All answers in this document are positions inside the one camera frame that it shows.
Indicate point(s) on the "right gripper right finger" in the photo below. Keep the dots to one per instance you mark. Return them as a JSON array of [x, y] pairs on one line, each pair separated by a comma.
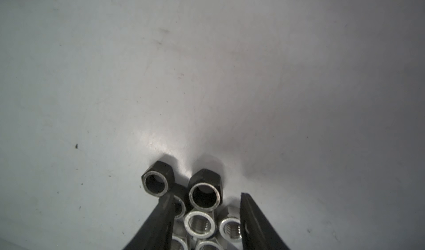
[[256, 230]]

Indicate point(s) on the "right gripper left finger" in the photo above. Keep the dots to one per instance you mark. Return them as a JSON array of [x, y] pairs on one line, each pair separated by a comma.
[[156, 232]]

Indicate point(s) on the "silver hex nut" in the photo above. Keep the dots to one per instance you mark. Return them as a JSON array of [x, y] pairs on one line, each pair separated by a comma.
[[180, 242], [208, 244], [199, 224], [229, 224]]

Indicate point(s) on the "black hex nut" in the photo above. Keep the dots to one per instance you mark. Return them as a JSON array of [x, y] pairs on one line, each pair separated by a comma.
[[158, 179], [182, 203], [205, 190]]

